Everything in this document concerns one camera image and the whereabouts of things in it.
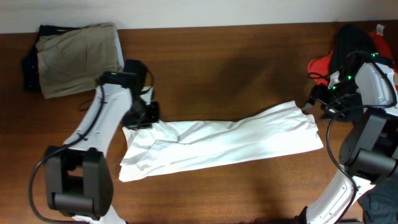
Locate folded light blue garment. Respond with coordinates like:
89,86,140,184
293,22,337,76
114,28,124,68

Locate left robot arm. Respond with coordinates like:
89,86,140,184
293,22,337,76
42,72,159,223

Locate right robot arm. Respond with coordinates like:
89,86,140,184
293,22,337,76
294,51,397,223

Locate black garment in pile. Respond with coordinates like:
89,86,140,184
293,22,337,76
328,24,378,75

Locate red garment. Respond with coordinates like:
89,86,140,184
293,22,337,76
307,31,393,86

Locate white robot print t-shirt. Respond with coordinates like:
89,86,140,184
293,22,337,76
119,101,323,182

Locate folded khaki trousers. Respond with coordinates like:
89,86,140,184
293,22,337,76
35,22,123,99

